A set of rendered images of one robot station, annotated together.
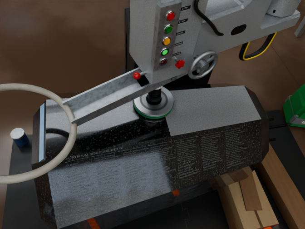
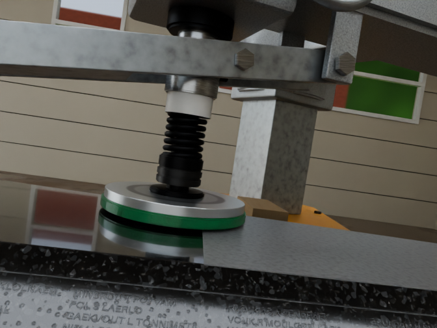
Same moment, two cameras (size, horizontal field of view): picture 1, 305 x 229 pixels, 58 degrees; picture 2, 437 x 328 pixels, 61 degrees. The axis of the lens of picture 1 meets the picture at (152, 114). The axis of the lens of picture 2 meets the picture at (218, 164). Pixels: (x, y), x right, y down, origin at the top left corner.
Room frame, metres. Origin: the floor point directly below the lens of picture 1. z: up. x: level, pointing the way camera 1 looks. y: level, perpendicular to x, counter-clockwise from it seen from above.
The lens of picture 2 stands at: (0.39, -0.20, 0.98)
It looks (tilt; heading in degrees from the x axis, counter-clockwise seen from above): 3 degrees down; 15
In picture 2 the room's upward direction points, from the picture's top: 8 degrees clockwise
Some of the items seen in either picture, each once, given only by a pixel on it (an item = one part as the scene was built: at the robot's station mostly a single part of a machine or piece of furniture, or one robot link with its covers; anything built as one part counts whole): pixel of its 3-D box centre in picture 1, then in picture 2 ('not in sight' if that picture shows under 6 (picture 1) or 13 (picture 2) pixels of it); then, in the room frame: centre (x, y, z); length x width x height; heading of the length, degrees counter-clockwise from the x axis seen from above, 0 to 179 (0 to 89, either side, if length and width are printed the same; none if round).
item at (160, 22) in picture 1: (164, 38); not in sight; (0.79, 0.00, 1.41); 0.08 x 0.03 x 0.28; 125
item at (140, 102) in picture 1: (153, 100); (175, 197); (0.93, 0.00, 0.89); 0.21 x 0.21 x 0.01
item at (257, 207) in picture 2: not in sight; (259, 211); (1.47, -0.06, 0.81); 0.20 x 0.10 x 0.05; 24
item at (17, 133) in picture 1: (19, 137); not in sight; (1.01, 1.02, 0.08); 0.10 x 0.10 x 0.13
